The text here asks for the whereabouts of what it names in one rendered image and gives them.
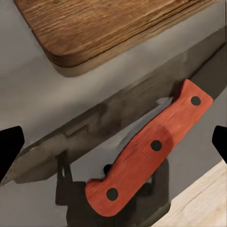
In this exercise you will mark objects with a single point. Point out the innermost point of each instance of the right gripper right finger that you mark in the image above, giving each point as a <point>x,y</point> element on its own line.
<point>219,140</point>

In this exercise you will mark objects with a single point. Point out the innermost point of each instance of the cutting board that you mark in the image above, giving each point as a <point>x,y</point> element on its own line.
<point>73,31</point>

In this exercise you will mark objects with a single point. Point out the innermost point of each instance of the parer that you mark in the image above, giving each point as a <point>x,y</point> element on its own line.
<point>150,146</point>

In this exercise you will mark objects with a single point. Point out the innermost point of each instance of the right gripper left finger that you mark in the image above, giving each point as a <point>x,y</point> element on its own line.
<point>11,142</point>

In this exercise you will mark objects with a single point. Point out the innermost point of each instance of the dishwasher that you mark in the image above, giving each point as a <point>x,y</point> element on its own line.
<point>157,216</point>

